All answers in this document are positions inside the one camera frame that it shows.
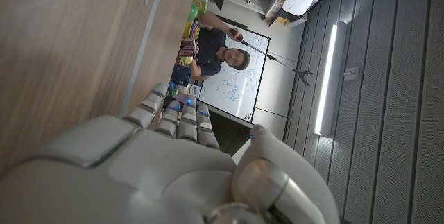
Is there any green printed box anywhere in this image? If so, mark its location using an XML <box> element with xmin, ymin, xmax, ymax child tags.
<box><xmin>192</xmin><ymin>0</ymin><xmax>210</xmax><ymax>17</ymax></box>

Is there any black reacher grabber tool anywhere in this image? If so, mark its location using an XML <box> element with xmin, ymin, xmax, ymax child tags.
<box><xmin>228</xmin><ymin>28</ymin><xmax>315</xmax><ymax>87</ymax></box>

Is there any long ceiling light strip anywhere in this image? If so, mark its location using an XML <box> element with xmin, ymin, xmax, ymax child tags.
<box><xmin>314</xmin><ymin>24</ymin><xmax>339</xmax><ymax>137</ymax></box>

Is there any whiteboard with black frame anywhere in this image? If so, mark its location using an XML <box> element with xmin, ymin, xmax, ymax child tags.
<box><xmin>198</xmin><ymin>22</ymin><xmax>271</xmax><ymax>124</ymax></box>

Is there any person in dark polo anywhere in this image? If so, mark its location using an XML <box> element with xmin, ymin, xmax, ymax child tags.
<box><xmin>189</xmin><ymin>10</ymin><xmax>251</xmax><ymax>79</ymax></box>

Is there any dark red snack box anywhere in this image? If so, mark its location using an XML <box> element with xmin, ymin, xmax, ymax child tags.
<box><xmin>178</xmin><ymin>38</ymin><xmax>198</xmax><ymax>58</ymax></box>

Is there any colourful stacking ring toy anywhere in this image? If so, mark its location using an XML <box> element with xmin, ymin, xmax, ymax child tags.
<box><xmin>183</xmin><ymin>21</ymin><xmax>201</xmax><ymax>41</ymax></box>

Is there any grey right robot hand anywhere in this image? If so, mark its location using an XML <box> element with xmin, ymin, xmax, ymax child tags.
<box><xmin>0</xmin><ymin>82</ymin><xmax>341</xmax><ymax>224</ymax></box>

